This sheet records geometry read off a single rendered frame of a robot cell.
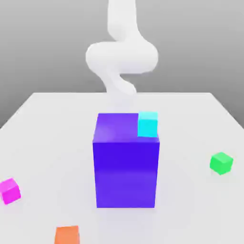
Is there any small green cube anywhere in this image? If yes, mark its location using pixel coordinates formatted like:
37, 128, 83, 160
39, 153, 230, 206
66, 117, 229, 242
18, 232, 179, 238
209, 152, 234, 175

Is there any large purple box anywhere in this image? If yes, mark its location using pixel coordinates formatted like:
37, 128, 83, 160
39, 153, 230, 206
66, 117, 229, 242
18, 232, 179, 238
92, 112, 160, 209

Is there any small cyan cube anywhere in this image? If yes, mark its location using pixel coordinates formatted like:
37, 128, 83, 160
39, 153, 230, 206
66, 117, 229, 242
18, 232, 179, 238
137, 111, 159, 138

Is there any small magenta cube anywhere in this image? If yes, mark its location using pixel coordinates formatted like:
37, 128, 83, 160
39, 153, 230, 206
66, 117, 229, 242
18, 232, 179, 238
0, 177, 22, 205

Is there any small orange cube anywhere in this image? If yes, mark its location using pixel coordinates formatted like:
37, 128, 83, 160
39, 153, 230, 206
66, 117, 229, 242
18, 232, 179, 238
54, 225, 81, 244

